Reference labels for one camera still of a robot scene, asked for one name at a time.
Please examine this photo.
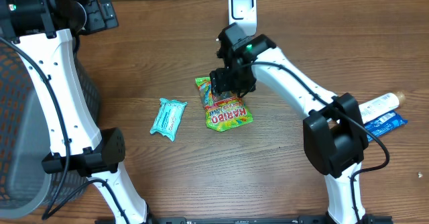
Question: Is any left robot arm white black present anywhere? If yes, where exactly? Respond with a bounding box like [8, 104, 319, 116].
[1, 0, 152, 223]

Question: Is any Haribo gummy candy bag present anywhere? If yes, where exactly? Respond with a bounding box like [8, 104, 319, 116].
[195, 76, 253, 132]

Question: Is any grey plastic basket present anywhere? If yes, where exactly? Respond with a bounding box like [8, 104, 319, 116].
[1, 29, 101, 219]

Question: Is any white tube with gold cap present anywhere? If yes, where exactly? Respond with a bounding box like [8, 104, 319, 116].
[359, 91, 406, 124]

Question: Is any teal wet wipes pack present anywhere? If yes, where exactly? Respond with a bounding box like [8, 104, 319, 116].
[149, 98, 188, 142]

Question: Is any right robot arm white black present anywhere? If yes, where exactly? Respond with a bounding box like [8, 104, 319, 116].
[210, 23, 369, 223]

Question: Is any blue snack wrapper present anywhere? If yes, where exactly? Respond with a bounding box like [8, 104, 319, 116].
[365, 111, 408, 137]

